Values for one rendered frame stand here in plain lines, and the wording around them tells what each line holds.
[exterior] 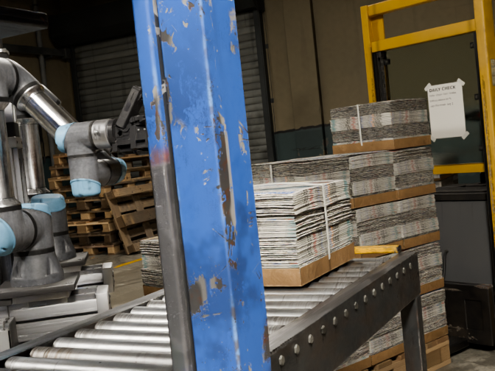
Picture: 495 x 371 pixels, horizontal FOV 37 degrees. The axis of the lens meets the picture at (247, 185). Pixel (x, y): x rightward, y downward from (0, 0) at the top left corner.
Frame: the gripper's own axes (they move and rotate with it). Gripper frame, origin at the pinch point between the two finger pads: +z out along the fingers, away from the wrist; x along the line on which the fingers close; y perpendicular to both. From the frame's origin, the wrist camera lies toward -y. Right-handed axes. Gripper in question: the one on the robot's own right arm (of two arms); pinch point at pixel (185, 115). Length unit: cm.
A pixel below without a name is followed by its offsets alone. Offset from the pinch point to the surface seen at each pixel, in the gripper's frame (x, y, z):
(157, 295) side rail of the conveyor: -1.3, 44.0, -10.9
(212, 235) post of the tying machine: 100, 31, 41
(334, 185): -24.1, 18.5, 31.5
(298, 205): -1.0, 24.1, 26.8
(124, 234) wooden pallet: -635, 13, -336
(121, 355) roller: 47, 51, 4
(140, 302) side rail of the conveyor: 6.4, 45.0, -11.9
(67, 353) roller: 45, 51, -9
